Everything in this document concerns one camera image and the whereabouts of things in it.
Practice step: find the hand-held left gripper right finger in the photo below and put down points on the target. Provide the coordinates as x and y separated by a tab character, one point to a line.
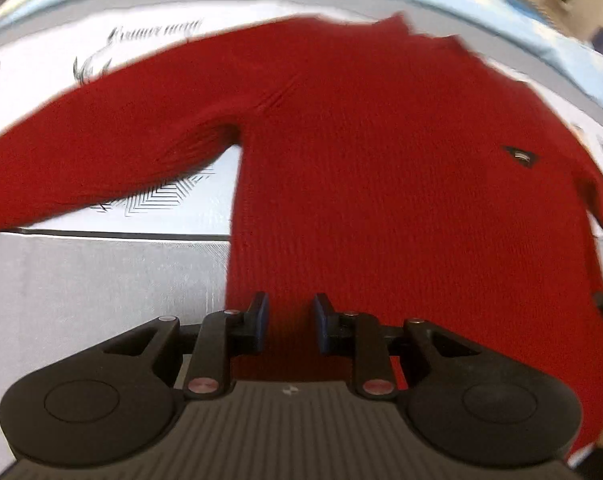
323	327

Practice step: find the white printed bed sheet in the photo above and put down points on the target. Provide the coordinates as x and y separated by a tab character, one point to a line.
46	65

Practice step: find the red knit sweater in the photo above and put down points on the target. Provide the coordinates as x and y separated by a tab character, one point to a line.
381	185

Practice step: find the grey bed sheet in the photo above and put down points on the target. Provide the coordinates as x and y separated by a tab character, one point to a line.
106	285

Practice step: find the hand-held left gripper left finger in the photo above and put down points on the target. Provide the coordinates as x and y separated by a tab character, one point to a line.
262	321

